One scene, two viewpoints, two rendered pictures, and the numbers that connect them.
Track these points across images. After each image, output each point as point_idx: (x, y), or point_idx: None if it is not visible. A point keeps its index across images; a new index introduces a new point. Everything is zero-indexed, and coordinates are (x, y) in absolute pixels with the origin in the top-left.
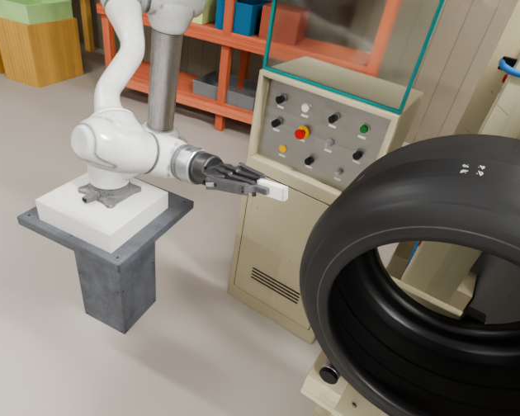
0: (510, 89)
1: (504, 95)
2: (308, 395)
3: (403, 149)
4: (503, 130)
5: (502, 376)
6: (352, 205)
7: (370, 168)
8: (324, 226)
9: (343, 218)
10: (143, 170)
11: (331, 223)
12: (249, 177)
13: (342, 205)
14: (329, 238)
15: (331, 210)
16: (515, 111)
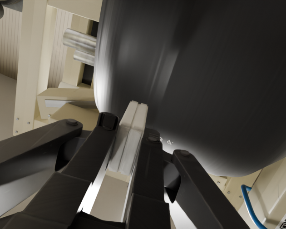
0: (269, 207)
1: (273, 204)
2: None
3: (204, 168)
4: (284, 172)
5: None
6: (104, 110)
7: (194, 151)
8: (106, 74)
9: (99, 93)
10: None
11: (102, 82)
12: (126, 196)
13: (107, 107)
14: (95, 62)
15: (111, 98)
16: (274, 186)
